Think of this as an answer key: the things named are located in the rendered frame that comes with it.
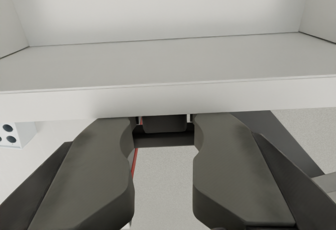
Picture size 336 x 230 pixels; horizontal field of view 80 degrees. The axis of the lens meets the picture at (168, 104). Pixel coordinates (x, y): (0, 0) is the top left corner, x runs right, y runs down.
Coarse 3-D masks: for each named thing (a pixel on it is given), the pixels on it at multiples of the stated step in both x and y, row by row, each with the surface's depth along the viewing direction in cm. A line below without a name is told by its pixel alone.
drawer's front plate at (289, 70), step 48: (48, 48) 16; (96, 48) 16; (144, 48) 15; (192, 48) 14; (240, 48) 14; (288, 48) 13; (0, 96) 9; (48, 96) 9; (96, 96) 9; (144, 96) 9; (192, 96) 10; (240, 96) 10; (288, 96) 10
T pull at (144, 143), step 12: (144, 120) 12; (156, 120) 12; (168, 120) 12; (180, 120) 12; (132, 132) 13; (144, 132) 13; (156, 132) 13; (168, 132) 13; (180, 132) 13; (192, 132) 13; (144, 144) 13; (156, 144) 13; (168, 144) 13; (180, 144) 13; (192, 144) 13
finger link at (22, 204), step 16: (64, 144) 9; (48, 160) 8; (32, 176) 7; (48, 176) 7; (16, 192) 7; (32, 192) 6; (0, 208) 6; (16, 208) 6; (32, 208) 6; (0, 224) 6; (16, 224) 6
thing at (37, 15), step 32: (0, 0) 15; (32, 0) 16; (64, 0) 16; (96, 0) 16; (128, 0) 16; (160, 0) 16; (192, 0) 16; (224, 0) 16; (256, 0) 16; (288, 0) 16; (320, 0) 14; (0, 32) 14; (32, 32) 17; (64, 32) 17; (96, 32) 17; (128, 32) 17; (160, 32) 17; (192, 32) 17; (224, 32) 17; (256, 32) 17; (320, 32) 14
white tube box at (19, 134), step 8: (0, 128) 27; (8, 128) 27; (16, 128) 26; (24, 128) 28; (32, 128) 30; (0, 136) 27; (8, 136) 28; (16, 136) 27; (24, 136) 28; (32, 136) 30; (0, 144) 28; (8, 144) 28; (16, 144) 28; (24, 144) 28
